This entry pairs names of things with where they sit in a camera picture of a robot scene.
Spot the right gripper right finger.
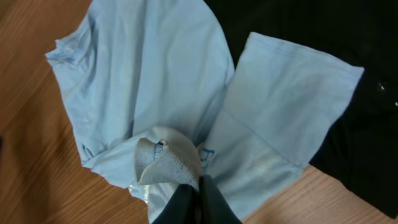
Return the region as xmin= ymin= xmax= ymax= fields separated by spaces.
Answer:
xmin=200 ymin=175 xmax=242 ymax=224

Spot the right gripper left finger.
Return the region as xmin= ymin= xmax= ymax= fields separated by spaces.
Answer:
xmin=152 ymin=184 xmax=197 ymax=224

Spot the light blue t-shirt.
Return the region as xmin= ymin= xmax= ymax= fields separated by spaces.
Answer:
xmin=46 ymin=1 xmax=364 ymax=223

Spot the black garment pile right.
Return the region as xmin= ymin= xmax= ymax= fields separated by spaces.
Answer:
xmin=207 ymin=0 xmax=397 ymax=218

